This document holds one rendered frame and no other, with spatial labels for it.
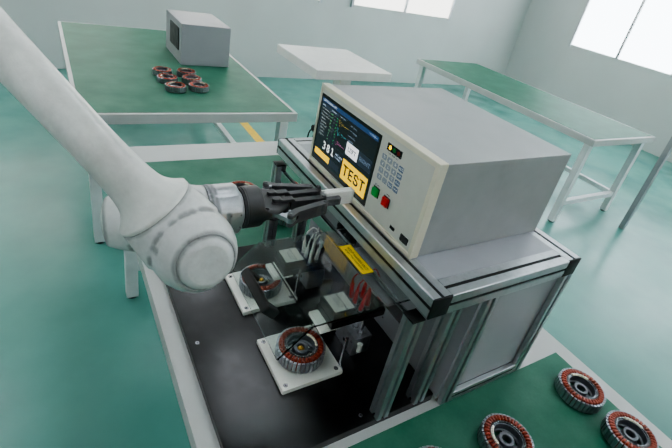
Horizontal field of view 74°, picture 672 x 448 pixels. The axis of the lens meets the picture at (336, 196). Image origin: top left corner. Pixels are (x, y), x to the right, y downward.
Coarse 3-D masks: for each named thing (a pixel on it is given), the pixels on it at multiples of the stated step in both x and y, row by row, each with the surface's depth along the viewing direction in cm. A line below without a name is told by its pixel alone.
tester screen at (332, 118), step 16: (320, 112) 110; (336, 112) 104; (320, 128) 111; (336, 128) 104; (352, 128) 99; (320, 144) 112; (336, 144) 105; (352, 144) 99; (368, 144) 94; (320, 160) 112; (336, 160) 106; (352, 160) 100; (336, 176) 107; (368, 176) 95
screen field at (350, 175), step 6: (342, 162) 104; (348, 162) 102; (342, 168) 104; (348, 168) 102; (354, 168) 100; (342, 174) 104; (348, 174) 102; (354, 174) 100; (360, 174) 98; (348, 180) 102; (354, 180) 100; (360, 180) 98; (366, 180) 96; (354, 186) 100; (360, 186) 98; (360, 192) 99
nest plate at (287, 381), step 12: (264, 348) 103; (276, 360) 101; (324, 360) 104; (276, 372) 98; (288, 372) 99; (312, 372) 100; (324, 372) 101; (336, 372) 101; (288, 384) 96; (300, 384) 97
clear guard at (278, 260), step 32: (256, 256) 89; (288, 256) 88; (320, 256) 90; (288, 288) 80; (320, 288) 82; (352, 288) 84; (384, 288) 85; (256, 320) 80; (288, 320) 76; (320, 320) 75
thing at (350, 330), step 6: (336, 330) 112; (342, 330) 110; (348, 330) 107; (354, 330) 108; (366, 330) 108; (342, 336) 110; (348, 336) 107; (354, 336) 106; (360, 336) 106; (366, 336) 107; (342, 342) 110; (348, 342) 108; (354, 342) 105; (366, 342) 108; (348, 348) 108; (354, 348) 107; (366, 348) 110
